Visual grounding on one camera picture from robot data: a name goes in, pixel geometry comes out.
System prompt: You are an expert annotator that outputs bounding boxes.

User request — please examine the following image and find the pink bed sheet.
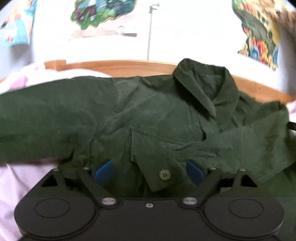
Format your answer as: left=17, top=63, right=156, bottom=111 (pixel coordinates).
left=1, top=64, right=109, bottom=240

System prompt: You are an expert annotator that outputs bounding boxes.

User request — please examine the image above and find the anime girl green poster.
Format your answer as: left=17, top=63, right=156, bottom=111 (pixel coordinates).
left=70, top=0, right=137, bottom=30

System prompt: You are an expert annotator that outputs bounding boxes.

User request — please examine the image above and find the dark green corduroy shirt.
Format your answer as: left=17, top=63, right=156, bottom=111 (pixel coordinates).
left=1, top=59, right=295, bottom=197

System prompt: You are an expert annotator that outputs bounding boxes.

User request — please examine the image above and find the wooden bed frame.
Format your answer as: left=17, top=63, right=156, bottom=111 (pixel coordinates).
left=45, top=60, right=295, bottom=104

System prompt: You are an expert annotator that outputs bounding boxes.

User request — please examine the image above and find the orange blue anime poster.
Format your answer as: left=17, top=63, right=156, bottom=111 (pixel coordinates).
left=1, top=0, right=37, bottom=47

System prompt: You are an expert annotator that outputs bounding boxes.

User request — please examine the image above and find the colourful floral dragon poster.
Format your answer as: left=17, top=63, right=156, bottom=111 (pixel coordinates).
left=232, top=1, right=295, bottom=70

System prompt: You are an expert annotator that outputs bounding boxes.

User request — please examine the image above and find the white wall cable conduit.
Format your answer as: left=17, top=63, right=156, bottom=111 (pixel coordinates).
left=146, top=3, right=160, bottom=61

